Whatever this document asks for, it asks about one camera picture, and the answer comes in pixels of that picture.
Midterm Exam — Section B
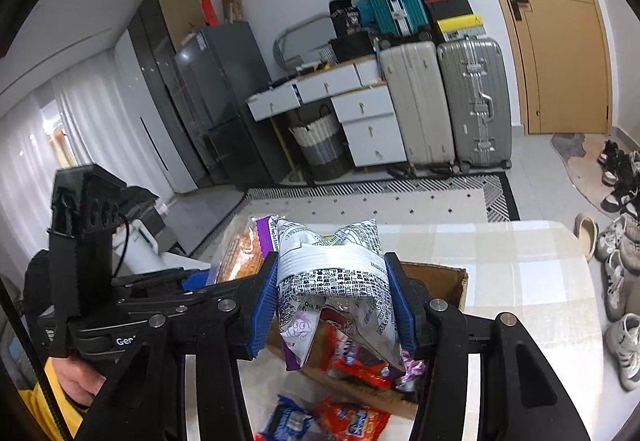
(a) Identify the white purple snack bag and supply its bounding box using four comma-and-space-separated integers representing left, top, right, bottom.
257, 216, 404, 371

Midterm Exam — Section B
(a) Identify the white red snack bag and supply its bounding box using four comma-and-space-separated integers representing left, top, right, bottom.
320, 308, 396, 390

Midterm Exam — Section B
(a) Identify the yellow left sleeve forearm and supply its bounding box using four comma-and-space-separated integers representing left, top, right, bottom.
14, 359, 87, 441

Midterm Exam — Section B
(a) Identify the person's left hand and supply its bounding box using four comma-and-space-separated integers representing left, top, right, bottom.
50, 355, 106, 407

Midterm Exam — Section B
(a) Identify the grey white sneaker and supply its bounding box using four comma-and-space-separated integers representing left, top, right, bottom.
604, 313, 640, 391

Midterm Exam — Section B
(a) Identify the checked tablecloth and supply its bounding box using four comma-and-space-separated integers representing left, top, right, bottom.
240, 220, 603, 440

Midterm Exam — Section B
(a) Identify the SF cardboard box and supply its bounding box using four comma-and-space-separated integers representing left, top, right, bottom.
264, 261, 471, 422

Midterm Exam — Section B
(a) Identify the blue cookie pack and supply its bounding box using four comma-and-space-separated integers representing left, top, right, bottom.
254, 395, 316, 441

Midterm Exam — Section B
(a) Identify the white curtain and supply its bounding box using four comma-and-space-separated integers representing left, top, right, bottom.
1, 51, 138, 277

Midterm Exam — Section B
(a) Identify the beige slipper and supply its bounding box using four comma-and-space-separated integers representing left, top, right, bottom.
574, 212, 599, 261

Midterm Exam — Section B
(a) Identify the red cone snack bag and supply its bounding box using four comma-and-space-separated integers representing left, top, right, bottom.
314, 398, 390, 441

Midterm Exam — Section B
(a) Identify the dark grey refrigerator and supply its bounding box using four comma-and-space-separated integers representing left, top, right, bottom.
175, 22, 291, 190

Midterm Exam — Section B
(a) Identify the black glass cabinet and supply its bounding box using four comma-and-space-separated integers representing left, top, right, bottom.
128, 0, 213, 193

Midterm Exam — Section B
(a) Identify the woven laundry basket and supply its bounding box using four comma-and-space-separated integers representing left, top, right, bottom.
290, 104, 352, 183

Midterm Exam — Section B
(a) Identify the oval mirror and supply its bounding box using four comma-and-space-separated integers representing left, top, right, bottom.
272, 13, 336, 74

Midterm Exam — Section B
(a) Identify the white drawer desk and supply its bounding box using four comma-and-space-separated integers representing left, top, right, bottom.
246, 55, 408, 168

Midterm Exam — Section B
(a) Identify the grey silver suitcase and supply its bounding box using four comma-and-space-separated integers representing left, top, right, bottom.
436, 37, 512, 171

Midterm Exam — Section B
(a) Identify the beige suitcase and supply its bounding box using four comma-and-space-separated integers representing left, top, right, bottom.
378, 41, 456, 167

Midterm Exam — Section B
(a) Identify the wooden door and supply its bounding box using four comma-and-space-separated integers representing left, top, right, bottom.
498, 0, 612, 134

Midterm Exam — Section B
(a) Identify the black bag on desk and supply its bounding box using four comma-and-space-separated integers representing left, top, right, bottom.
329, 0, 373, 63

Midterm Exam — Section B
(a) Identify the yellow shoe box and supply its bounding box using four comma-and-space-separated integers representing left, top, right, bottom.
437, 14, 486, 42

